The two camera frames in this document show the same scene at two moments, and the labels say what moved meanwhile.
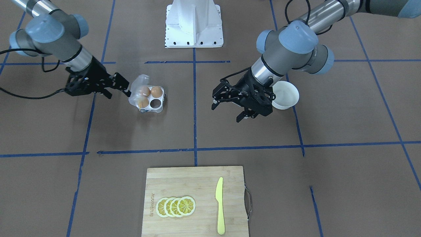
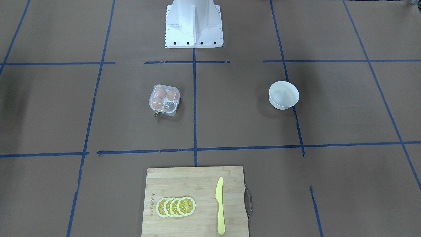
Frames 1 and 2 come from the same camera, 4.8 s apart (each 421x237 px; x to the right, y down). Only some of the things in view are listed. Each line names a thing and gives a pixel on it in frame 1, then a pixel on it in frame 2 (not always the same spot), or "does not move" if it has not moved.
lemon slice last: [160, 207] does not move
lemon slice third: [168, 202] does not move
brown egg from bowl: [156, 92] -> [172, 94]
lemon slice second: [173, 207] does not move
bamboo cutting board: [200, 183] does not move
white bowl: [287, 95] does not move
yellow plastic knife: [219, 198] does not move
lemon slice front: [186, 205] does not move
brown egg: [145, 91] -> [160, 92]
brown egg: [143, 102] -> [157, 103]
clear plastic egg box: [146, 98] -> [164, 99]
